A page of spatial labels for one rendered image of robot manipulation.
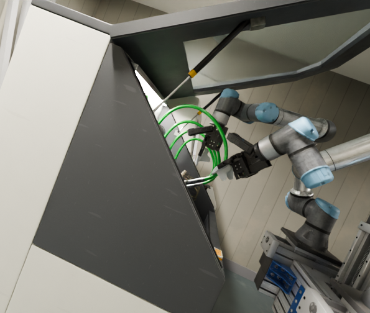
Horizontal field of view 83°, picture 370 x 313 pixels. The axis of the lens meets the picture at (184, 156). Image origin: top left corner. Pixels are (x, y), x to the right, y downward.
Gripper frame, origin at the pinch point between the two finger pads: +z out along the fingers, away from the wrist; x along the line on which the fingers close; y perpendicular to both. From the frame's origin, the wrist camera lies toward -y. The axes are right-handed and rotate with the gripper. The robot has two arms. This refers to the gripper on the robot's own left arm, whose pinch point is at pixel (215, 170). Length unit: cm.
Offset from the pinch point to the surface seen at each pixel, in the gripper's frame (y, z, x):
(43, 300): 22, 45, -50
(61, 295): 22, 40, -46
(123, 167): -6.0, 6.8, -34.4
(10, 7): -195, 100, -39
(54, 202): -4, 27, -48
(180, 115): -48, 26, 26
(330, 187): 29, 12, 234
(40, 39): -49, 7, -51
